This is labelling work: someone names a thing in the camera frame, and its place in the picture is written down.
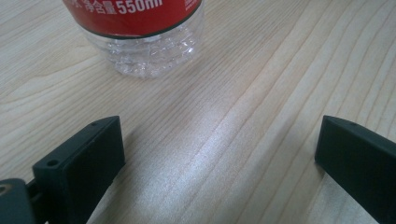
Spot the clear plastic bottle red label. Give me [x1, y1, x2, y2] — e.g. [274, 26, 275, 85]
[61, 0, 206, 78]

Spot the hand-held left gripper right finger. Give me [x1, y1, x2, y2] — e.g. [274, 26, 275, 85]
[314, 115, 396, 224]

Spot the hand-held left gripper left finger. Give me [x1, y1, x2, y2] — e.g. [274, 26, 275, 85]
[32, 115, 126, 224]

